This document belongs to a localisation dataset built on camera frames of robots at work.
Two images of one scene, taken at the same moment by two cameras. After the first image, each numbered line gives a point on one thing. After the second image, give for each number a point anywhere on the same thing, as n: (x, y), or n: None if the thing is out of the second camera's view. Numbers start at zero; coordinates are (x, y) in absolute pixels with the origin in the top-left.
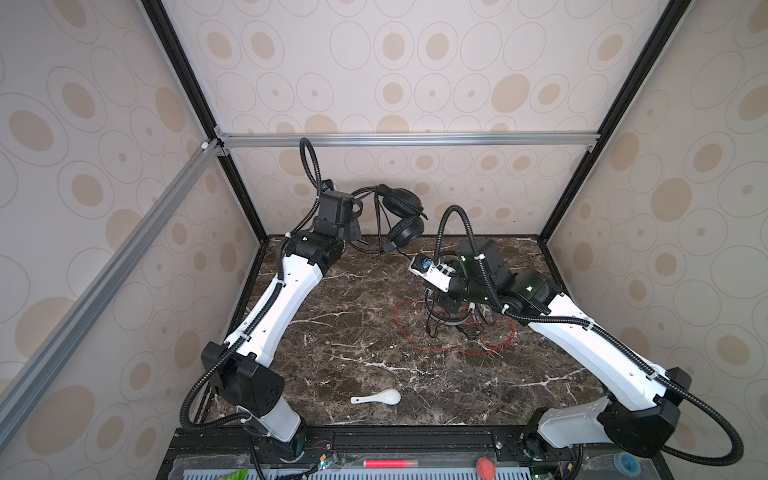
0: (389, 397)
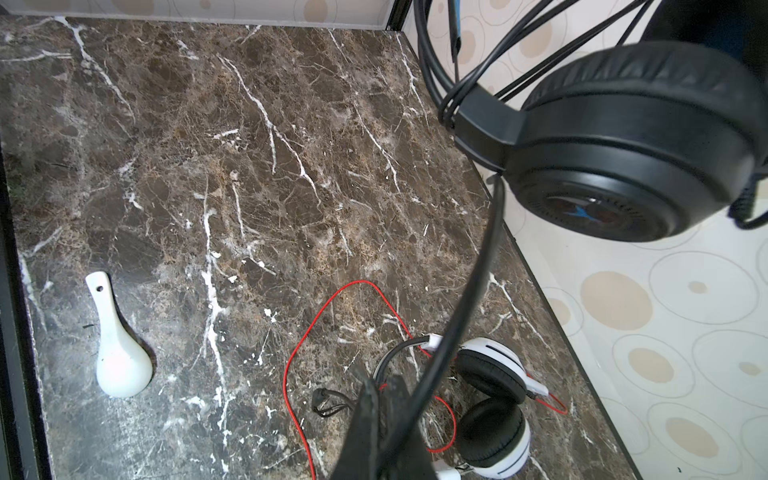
0: (124, 363)
